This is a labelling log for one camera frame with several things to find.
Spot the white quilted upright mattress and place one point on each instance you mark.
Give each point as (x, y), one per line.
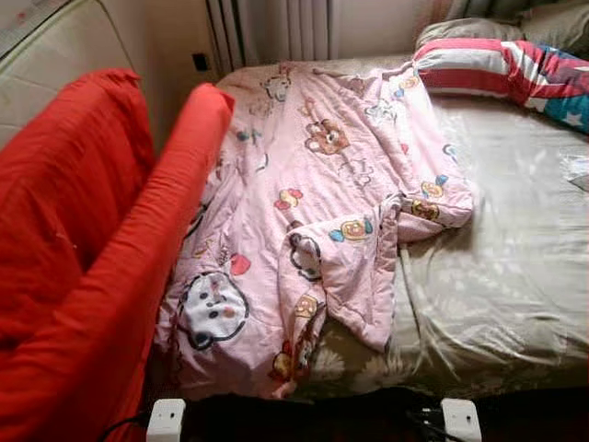
(92, 46)

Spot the red folded mattress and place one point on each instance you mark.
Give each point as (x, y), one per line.
(92, 230)

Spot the black wall socket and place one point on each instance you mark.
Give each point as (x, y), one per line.
(200, 62)

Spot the white radiator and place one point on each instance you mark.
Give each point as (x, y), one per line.
(276, 28)

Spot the red white blue striped pillow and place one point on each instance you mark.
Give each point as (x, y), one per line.
(479, 69)

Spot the white crumpled tissue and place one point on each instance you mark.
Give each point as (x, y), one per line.
(578, 170)

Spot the pink cartoon quilt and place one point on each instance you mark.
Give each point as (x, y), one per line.
(322, 203)

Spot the bed with beige sheet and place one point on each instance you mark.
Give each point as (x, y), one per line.
(497, 258)

